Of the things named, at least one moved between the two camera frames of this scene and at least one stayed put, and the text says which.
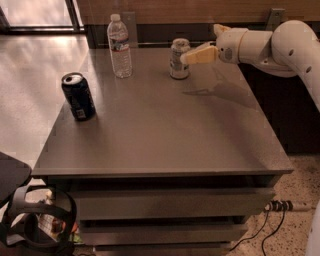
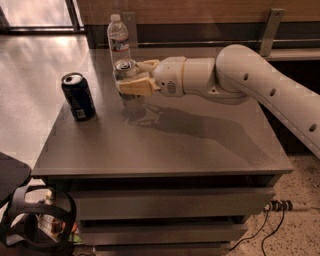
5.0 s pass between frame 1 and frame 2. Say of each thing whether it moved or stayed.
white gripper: moved
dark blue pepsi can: stayed
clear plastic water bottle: stayed
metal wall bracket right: stayed
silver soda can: moved
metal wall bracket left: stayed
